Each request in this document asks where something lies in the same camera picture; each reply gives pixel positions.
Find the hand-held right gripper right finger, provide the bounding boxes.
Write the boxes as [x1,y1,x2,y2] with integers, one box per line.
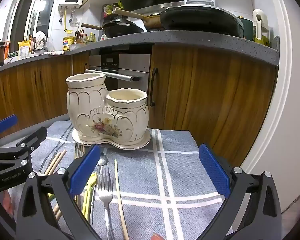
[197,144,282,240]

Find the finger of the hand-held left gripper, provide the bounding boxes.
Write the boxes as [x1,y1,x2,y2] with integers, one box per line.
[0,126,48,175]
[0,114,18,145]

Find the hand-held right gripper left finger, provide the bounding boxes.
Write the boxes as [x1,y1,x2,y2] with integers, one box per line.
[15,144,103,240]

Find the gold fork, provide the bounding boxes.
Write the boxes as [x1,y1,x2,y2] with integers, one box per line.
[74,142,86,160]

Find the silver fork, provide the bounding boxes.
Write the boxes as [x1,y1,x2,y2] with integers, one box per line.
[98,166,115,240]

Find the yellow plastic spoon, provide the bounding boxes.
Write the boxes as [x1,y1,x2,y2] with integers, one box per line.
[82,172,98,222]

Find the pale wooden chopstick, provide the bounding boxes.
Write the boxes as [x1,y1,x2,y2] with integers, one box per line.
[114,159,130,240]

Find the cream floral ceramic utensil holder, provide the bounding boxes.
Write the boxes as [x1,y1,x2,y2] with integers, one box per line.
[66,73,150,143]

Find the person's left hand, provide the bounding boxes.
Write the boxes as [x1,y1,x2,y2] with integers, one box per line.
[4,189,16,217]

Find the blue checkered cloth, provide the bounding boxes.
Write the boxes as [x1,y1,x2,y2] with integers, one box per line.
[9,120,234,240]

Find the wooden base cabinet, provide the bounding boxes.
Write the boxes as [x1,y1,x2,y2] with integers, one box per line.
[0,51,90,140]
[147,43,277,173]

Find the cream ceramic drip tray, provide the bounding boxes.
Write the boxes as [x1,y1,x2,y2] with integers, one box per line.
[72,127,151,150]

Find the yellow food packet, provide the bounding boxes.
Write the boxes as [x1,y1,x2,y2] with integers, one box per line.
[17,40,32,60]

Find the white towel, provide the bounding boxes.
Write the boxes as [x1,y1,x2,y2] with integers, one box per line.
[31,31,47,54]

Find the yellow cooking oil bottle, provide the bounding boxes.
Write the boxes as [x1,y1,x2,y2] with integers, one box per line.
[62,30,75,52]

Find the glass sliding door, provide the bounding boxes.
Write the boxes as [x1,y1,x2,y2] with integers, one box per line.
[9,0,63,53]

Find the row of seasoning bottles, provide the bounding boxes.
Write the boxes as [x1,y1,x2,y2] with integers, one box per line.
[74,29,97,43]

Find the stainless built-in oven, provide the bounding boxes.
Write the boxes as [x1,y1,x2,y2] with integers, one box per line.
[85,46,153,103]

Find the grey speckled kitchen counter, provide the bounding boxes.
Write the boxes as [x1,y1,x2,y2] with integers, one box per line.
[0,30,280,77]

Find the white water heater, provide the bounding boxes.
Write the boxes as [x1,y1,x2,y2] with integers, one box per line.
[58,0,83,8]

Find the black wok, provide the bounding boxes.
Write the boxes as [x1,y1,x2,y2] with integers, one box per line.
[80,19,145,38]

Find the white glass oil dispenser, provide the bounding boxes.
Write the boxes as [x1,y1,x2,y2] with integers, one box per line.
[252,9,269,46]

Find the dark green pot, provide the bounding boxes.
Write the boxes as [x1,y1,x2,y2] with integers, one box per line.
[237,16,254,40]

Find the colourful food packets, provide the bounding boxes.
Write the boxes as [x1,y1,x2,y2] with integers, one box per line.
[103,2,122,18]

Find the black electric griddle pan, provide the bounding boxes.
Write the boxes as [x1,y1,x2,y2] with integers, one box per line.
[160,5,244,37]

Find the white appliance lid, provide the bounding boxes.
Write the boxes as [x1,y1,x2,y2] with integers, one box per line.
[184,0,217,7]

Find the white door frame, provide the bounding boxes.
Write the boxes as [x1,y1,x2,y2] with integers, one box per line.
[240,0,294,173]

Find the black cabinet handle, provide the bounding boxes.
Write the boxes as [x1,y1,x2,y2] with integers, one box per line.
[150,67,159,107]

